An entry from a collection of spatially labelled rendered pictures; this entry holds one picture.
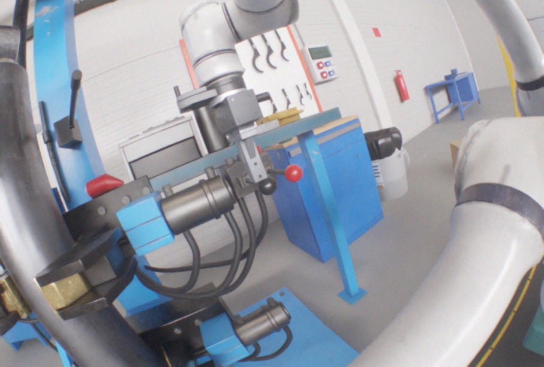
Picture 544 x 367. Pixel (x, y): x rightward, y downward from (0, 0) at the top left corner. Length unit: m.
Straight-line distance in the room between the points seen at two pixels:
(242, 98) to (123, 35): 2.70
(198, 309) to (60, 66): 1.08
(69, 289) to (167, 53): 2.56
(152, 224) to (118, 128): 2.10
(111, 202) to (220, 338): 0.51
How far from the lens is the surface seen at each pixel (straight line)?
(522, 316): 0.96
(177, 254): 2.70
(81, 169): 0.98
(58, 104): 1.06
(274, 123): 0.83
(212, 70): 0.39
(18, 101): 0.66
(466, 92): 6.60
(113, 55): 2.89
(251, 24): 0.42
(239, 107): 0.35
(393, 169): 2.31
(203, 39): 0.42
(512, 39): 0.77
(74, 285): 0.50
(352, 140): 1.80
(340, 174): 1.72
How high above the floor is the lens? 1.08
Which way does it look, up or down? 9 degrees down
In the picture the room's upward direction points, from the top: 20 degrees counter-clockwise
